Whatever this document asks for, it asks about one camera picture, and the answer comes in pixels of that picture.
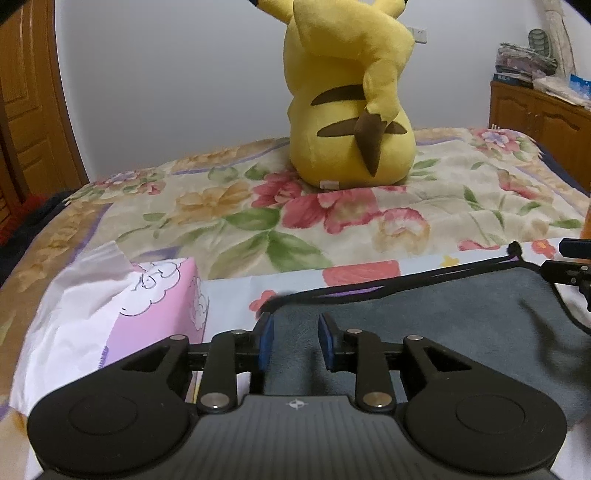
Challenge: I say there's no wooden cabinet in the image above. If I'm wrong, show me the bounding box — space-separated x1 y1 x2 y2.
488 79 591 158

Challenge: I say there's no yellow plush toy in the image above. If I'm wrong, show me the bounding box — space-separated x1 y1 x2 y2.
249 0 416 190

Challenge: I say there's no wooden door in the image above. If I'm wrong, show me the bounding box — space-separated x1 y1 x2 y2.
0 0 90 209

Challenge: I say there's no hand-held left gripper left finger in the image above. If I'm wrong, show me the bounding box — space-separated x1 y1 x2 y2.
107 312 276 414

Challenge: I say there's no pink tissue box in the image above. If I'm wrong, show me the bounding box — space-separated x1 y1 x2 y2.
98 257 211 371

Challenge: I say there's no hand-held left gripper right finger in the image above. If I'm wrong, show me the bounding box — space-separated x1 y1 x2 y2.
318 312 482 412

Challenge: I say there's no grey striped ornament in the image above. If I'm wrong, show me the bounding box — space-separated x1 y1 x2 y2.
528 28 554 58

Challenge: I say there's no blue and white packet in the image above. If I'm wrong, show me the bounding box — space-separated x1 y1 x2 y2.
568 73 591 100

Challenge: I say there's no floral bed sheet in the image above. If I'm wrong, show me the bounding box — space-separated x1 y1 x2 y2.
0 126 591 462

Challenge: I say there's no red fuzzy cloth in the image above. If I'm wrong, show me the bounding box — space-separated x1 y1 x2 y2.
0 193 49 247

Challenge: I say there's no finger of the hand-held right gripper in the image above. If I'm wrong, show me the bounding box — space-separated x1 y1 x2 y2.
558 239 591 258
540 259 591 315

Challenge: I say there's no white tissue paper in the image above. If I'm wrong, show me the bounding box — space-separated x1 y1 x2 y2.
13 244 142 412

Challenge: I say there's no clutter pile on cabinet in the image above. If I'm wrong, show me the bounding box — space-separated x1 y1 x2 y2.
493 41 560 85

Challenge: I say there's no grey towel with black trim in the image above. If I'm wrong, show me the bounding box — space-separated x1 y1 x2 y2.
255 242 591 431

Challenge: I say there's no tall white carved figure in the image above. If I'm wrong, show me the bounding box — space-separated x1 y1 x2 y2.
542 0 579 80

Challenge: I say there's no dark blue mattress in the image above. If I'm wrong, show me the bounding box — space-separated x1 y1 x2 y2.
531 138 591 195

